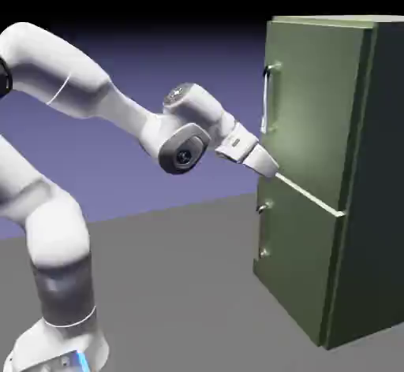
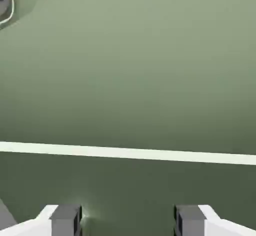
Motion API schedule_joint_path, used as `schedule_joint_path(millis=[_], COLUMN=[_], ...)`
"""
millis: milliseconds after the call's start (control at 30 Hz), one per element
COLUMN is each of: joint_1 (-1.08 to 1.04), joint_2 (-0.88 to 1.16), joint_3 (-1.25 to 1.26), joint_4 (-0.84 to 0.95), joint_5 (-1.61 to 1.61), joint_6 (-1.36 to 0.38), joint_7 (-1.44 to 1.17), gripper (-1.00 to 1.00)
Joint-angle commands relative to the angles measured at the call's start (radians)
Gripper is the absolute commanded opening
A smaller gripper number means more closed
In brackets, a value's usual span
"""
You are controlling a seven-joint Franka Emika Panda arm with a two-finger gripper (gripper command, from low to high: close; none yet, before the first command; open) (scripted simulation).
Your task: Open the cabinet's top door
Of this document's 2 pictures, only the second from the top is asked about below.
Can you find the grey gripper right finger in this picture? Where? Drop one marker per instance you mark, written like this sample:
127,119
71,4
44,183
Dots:
190,224

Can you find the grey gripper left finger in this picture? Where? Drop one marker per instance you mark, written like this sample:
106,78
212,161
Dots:
64,224

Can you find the green cabinet door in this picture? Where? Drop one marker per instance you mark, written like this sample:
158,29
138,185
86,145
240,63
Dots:
128,184
132,64

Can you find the green painted cabinet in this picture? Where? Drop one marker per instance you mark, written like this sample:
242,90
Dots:
128,153

